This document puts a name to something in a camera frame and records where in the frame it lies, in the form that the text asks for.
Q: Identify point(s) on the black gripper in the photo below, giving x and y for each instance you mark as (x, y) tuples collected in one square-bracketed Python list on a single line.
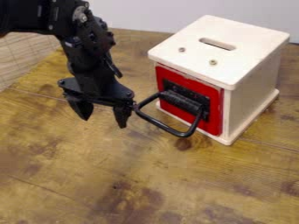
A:
[(94, 84)]

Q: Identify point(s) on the red wooden drawer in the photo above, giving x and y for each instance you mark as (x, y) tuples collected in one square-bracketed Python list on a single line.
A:
[(194, 96)]

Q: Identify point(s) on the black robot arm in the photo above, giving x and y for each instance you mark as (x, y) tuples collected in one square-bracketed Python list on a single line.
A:
[(86, 40)]

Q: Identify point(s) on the white wooden drawer cabinet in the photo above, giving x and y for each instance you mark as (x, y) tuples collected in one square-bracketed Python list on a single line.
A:
[(226, 60)]

